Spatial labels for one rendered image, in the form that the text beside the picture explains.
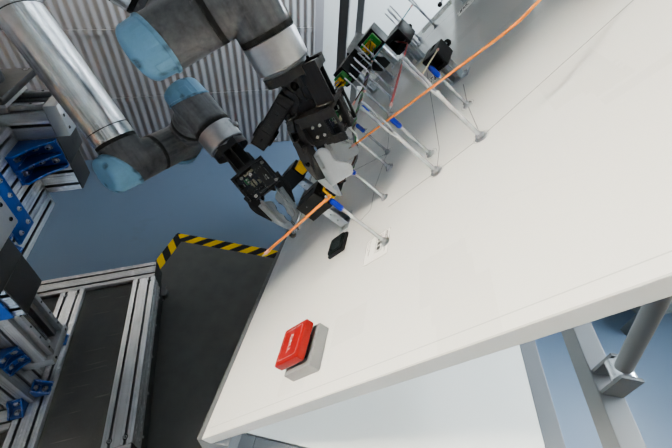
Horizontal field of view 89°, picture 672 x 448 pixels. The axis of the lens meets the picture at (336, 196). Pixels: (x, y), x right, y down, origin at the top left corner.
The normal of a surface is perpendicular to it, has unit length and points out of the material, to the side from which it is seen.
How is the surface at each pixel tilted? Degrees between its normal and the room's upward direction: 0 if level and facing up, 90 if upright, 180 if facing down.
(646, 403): 0
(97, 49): 90
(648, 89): 54
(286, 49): 72
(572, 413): 0
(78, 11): 90
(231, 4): 83
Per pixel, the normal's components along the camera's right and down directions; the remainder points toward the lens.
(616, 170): -0.76, -0.58
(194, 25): 0.26, 0.48
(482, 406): 0.05, -0.78
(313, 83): -0.22, 0.63
